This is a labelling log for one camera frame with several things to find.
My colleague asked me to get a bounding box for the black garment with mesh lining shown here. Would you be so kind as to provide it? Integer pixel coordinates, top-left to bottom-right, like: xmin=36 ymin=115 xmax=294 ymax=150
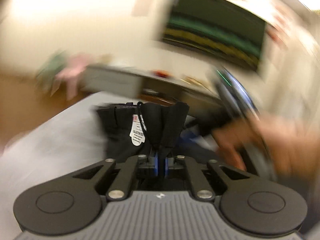
xmin=94 ymin=102 xmax=205 ymax=163

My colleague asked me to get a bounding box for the person's right hand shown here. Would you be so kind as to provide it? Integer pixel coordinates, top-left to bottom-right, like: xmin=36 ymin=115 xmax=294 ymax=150
xmin=212 ymin=114 xmax=319 ymax=180

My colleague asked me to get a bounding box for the red plate of fruit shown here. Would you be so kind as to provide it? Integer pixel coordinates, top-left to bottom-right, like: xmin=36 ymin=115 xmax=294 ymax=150
xmin=154 ymin=70 xmax=171 ymax=79

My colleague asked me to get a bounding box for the long low sideboard cabinet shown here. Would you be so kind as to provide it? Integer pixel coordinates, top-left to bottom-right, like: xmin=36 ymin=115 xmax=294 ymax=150
xmin=83 ymin=64 xmax=219 ymax=103

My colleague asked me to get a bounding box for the white hang tag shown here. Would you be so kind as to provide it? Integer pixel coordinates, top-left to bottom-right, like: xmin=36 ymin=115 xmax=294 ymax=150
xmin=129 ymin=114 xmax=146 ymax=146

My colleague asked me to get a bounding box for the green plastic kids chair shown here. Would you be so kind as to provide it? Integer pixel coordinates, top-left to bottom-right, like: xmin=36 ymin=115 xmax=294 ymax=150
xmin=36 ymin=51 xmax=67 ymax=93

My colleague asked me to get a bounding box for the pink plastic kids chair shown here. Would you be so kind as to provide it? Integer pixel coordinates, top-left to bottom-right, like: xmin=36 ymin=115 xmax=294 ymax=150
xmin=50 ymin=54 xmax=93 ymax=101

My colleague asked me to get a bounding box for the dark patterned wall tapestry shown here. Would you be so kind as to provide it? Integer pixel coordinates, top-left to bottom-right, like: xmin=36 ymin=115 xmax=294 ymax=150
xmin=160 ymin=0 xmax=267 ymax=72

